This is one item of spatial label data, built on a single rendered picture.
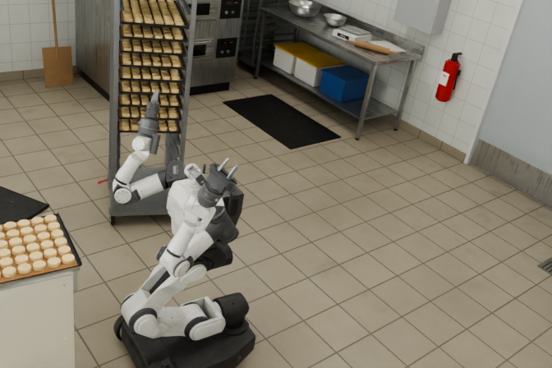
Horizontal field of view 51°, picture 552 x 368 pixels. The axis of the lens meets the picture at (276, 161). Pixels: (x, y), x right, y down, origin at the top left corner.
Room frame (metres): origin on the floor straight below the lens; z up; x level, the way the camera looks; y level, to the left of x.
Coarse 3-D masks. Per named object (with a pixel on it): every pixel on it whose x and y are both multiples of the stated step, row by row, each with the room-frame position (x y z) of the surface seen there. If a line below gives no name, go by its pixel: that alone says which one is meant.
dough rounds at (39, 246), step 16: (16, 224) 2.08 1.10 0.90; (32, 224) 2.10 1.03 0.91; (48, 224) 2.10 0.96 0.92; (0, 240) 1.95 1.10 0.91; (16, 240) 1.95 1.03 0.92; (32, 240) 1.97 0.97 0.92; (48, 240) 2.01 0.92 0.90; (64, 240) 2.01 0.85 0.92; (0, 256) 1.84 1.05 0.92; (16, 256) 1.85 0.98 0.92; (32, 256) 1.87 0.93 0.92; (48, 256) 1.89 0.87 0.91; (64, 256) 1.90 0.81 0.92; (0, 272) 1.75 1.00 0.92; (16, 272) 1.78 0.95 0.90; (32, 272) 1.80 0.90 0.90
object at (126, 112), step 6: (126, 108) 3.52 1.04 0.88; (132, 108) 3.55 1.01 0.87; (138, 108) 3.60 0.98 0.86; (144, 108) 3.57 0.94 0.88; (162, 108) 3.62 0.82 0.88; (168, 108) 3.64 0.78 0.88; (174, 108) 3.65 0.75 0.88; (120, 114) 3.46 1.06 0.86; (126, 114) 3.44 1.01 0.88; (132, 114) 3.45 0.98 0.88; (138, 114) 3.46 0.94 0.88; (144, 114) 3.48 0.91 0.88; (162, 114) 3.52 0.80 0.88; (168, 114) 3.58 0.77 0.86; (174, 114) 3.56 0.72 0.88
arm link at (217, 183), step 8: (216, 168) 1.97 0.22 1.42; (216, 176) 1.95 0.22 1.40; (224, 176) 1.95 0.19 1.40; (208, 184) 1.96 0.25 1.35; (216, 184) 1.94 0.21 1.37; (224, 184) 1.93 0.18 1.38; (232, 184) 1.93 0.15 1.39; (200, 192) 1.95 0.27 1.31; (208, 192) 1.93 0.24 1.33; (216, 192) 1.94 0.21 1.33; (208, 200) 1.93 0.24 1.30; (216, 200) 1.93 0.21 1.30
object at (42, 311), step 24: (24, 288) 1.78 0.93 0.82; (48, 288) 1.84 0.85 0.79; (72, 288) 1.90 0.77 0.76; (0, 312) 1.73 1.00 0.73; (24, 312) 1.78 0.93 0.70; (48, 312) 1.84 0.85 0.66; (72, 312) 1.90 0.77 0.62; (0, 336) 1.72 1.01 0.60; (24, 336) 1.77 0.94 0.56; (48, 336) 1.83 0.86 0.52; (72, 336) 1.89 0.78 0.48; (0, 360) 1.72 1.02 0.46; (24, 360) 1.77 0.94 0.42; (48, 360) 1.83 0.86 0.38; (72, 360) 1.89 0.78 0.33
